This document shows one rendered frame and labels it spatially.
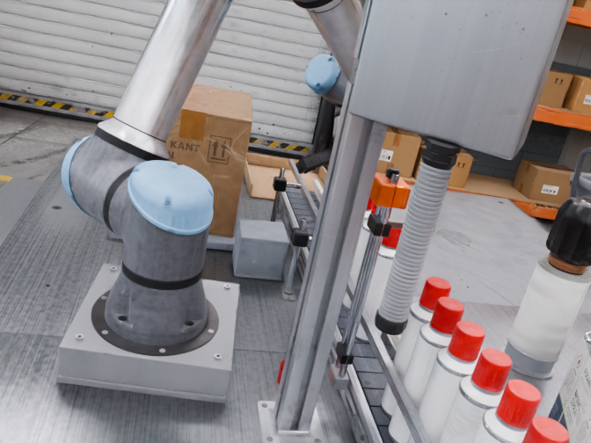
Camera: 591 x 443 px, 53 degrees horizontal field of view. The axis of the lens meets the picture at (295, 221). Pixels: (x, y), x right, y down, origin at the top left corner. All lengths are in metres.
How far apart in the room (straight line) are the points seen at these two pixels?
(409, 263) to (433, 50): 0.21
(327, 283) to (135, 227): 0.27
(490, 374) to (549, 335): 0.40
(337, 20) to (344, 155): 0.33
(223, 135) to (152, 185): 0.47
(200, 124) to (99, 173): 0.40
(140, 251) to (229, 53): 4.23
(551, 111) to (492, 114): 4.23
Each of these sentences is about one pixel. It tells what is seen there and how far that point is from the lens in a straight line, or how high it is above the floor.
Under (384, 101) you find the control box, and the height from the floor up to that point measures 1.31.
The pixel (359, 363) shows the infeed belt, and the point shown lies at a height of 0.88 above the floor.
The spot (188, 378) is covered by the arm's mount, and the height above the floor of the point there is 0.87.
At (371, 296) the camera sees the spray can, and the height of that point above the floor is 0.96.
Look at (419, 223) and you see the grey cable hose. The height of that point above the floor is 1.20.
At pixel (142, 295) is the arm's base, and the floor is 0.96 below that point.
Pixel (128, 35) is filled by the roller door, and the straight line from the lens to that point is 5.10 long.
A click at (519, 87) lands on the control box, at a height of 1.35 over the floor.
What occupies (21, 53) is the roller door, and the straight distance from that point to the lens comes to 5.36.
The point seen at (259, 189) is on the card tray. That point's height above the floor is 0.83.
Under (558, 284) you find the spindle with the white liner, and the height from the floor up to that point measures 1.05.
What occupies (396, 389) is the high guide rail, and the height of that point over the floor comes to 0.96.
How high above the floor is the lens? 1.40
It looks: 22 degrees down
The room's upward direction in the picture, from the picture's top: 12 degrees clockwise
